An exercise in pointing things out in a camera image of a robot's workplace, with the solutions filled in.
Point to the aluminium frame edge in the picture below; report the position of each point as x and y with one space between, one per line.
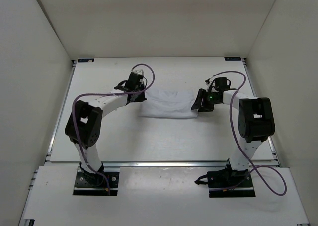
30 222
255 89

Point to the blue label sticker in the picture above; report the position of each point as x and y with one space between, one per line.
232 58
85 60

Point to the white skirt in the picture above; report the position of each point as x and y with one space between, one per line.
168 104

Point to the aluminium rail front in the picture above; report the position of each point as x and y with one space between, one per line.
165 164

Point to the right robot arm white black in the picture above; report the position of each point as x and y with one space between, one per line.
255 118

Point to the right blue label sticker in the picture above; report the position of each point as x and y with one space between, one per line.
232 58

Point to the aluminium frame left edge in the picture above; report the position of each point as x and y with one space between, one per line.
30 222

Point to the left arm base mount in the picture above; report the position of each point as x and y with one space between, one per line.
89 184

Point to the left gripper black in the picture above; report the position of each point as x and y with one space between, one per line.
141 99

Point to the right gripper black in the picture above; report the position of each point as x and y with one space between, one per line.
200 104

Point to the aluminium frame right edge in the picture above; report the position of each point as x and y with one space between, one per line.
255 89

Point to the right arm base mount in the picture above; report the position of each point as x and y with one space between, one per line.
228 183

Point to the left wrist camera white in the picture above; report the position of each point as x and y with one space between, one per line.
138 72

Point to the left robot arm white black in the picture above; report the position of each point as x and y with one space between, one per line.
84 124

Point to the left blue label sticker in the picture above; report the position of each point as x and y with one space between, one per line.
85 60

